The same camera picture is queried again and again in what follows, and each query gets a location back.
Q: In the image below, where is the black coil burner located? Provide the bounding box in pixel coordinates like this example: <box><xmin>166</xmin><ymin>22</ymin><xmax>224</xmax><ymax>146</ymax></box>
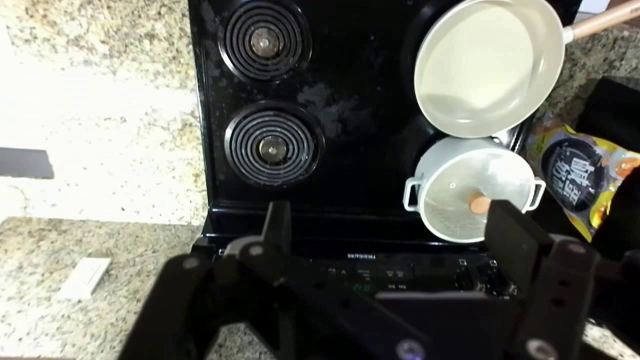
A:
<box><xmin>219</xmin><ymin>0</ymin><xmax>315</xmax><ymax>84</ymax></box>
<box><xmin>224</xmin><ymin>102</ymin><xmax>326</xmax><ymax>188</ymax></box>

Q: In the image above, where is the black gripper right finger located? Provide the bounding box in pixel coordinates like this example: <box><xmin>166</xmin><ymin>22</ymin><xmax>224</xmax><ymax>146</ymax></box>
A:
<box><xmin>487</xmin><ymin>199</ymin><xmax>599</xmax><ymax>360</ymax></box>

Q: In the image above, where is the black stove control panel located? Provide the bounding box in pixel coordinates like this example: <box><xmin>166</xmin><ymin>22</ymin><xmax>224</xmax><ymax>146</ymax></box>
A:
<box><xmin>186</xmin><ymin>0</ymin><xmax>583</xmax><ymax>302</ymax></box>

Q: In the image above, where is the yellow and black snack bag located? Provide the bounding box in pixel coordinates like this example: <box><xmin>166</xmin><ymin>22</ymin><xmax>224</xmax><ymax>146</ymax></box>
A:
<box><xmin>526</xmin><ymin>122</ymin><xmax>640</xmax><ymax>245</ymax></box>

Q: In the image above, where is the cream frying pan wooden handle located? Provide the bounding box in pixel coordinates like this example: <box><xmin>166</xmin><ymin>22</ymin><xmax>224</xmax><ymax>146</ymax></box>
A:
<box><xmin>412</xmin><ymin>0</ymin><xmax>640</xmax><ymax>141</ymax></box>

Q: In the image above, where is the white pot with glass lid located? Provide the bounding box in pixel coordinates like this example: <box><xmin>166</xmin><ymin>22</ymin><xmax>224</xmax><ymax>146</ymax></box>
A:
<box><xmin>402</xmin><ymin>137</ymin><xmax>548</xmax><ymax>246</ymax></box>

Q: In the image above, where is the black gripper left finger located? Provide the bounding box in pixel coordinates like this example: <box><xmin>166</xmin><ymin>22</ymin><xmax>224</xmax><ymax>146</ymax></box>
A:
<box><xmin>118</xmin><ymin>200</ymin><xmax>428</xmax><ymax>360</ymax></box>

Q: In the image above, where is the white wall outlet plate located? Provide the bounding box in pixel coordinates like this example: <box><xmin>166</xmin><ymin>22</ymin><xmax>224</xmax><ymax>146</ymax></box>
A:
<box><xmin>58</xmin><ymin>256</ymin><xmax>114</xmax><ymax>302</ymax></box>

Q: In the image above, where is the black flat rectangular object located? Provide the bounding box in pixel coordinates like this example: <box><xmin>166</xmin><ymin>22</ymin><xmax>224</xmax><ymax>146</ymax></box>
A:
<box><xmin>0</xmin><ymin>146</ymin><xmax>56</xmax><ymax>182</ymax></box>

